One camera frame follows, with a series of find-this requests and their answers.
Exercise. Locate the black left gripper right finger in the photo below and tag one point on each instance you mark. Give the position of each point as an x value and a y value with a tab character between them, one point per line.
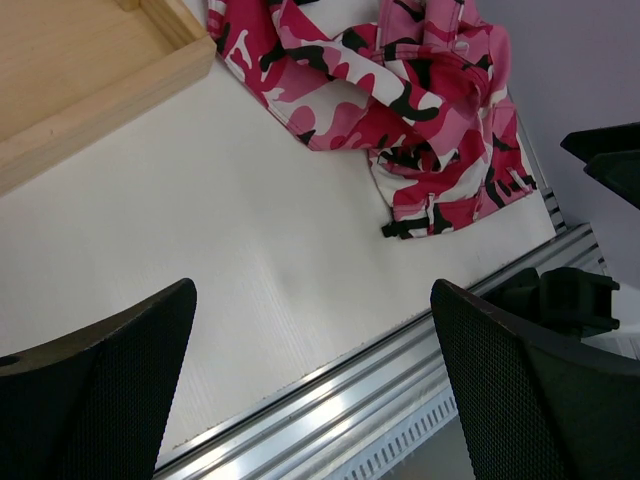
534	404

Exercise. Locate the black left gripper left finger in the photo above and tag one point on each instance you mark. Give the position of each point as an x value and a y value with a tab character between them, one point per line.
94	404

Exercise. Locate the pink camouflage trousers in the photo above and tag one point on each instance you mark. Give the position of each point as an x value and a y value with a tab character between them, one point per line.
420	86

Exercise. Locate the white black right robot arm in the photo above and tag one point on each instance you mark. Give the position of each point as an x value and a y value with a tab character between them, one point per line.
573	301

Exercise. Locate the wooden clothes rack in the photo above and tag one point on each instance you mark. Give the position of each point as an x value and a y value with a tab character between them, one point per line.
74	71

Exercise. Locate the slotted grey cable duct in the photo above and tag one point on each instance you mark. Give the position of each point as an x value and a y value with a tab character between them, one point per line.
389	449

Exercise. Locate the aluminium right side rail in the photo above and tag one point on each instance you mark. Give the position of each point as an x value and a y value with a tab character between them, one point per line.
547	193

